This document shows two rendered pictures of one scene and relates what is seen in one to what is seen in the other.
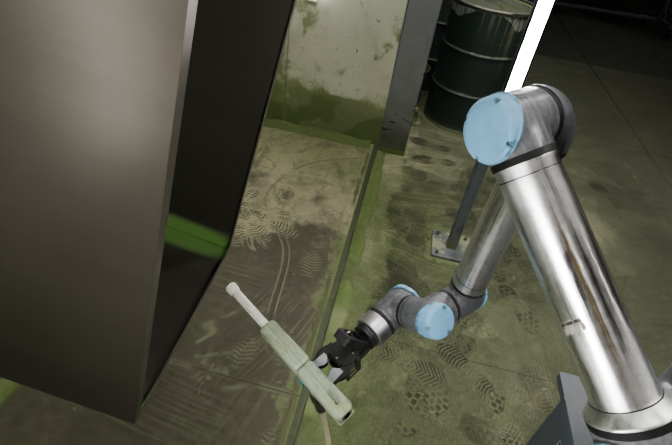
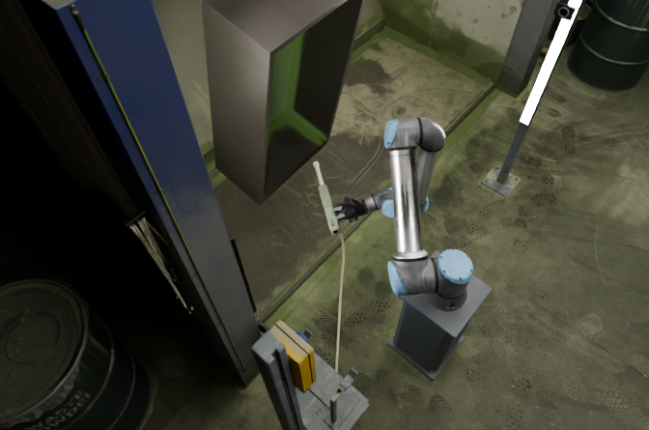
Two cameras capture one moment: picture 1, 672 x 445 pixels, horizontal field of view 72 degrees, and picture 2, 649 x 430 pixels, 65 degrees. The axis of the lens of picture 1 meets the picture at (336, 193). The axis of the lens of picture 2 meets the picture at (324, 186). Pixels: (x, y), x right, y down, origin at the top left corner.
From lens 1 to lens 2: 1.62 m
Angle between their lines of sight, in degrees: 30
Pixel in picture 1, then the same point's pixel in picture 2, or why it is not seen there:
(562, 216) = (400, 176)
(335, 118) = (466, 55)
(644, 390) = (407, 246)
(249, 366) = not seen: hidden behind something
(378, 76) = (503, 30)
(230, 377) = (317, 209)
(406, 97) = (522, 52)
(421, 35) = (540, 6)
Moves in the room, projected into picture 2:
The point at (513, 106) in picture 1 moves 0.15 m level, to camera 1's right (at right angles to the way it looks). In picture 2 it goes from (393, 129) to (426, 143)
